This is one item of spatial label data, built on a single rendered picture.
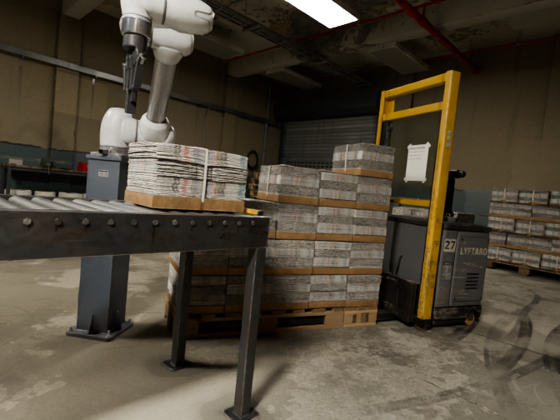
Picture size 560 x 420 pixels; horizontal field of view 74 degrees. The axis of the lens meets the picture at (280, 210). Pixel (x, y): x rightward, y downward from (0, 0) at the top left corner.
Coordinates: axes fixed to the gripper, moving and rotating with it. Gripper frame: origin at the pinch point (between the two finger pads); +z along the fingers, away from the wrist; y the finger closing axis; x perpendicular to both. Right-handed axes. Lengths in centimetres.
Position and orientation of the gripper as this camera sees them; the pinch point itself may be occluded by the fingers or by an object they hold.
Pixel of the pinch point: (131, 102)
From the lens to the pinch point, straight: 133.5
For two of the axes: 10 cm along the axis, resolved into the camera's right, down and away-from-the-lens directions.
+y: -7.1, -1.0, 7.0
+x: -7.0, -0.4, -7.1
